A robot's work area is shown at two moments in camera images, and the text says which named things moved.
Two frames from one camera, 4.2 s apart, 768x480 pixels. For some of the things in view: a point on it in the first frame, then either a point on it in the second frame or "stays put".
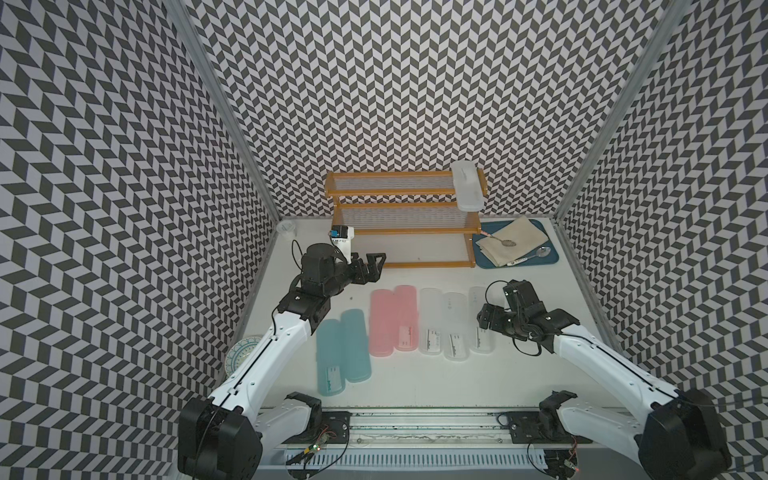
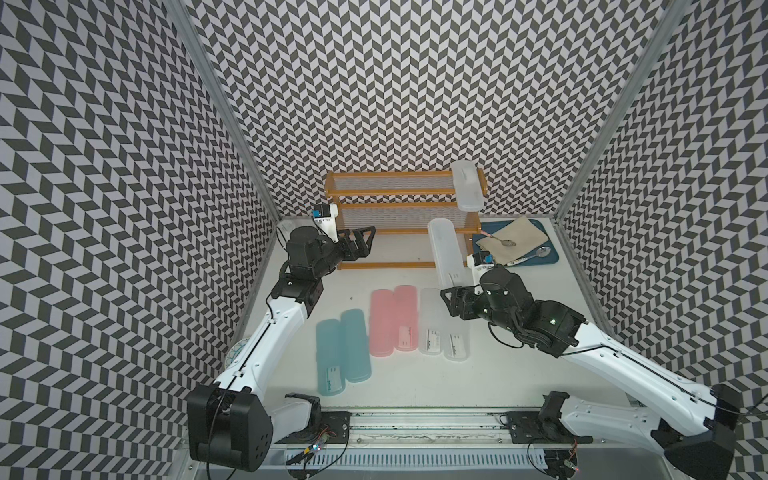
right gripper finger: x=501 y=321 -> x=468 y=293
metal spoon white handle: x=542 y=252 stays put
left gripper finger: x=359 y=268 -> x=350 y=251
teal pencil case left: x=330 y=357 stays put
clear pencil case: x=468 y=186 stays put
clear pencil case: x=455 y=326 stays put
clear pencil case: x=481 y=341 -> x=449 y=261
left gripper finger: x=375 y=265 -> x=364 y=247
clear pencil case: x=430 y=320 stays put
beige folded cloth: x=522 y=231 stays put
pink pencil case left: x=382 y=324 stays put
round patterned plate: x=239 y=352 stays put
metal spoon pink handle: x=504 y=241 stays put
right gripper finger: x=485 y=316 -> x=452 y=303
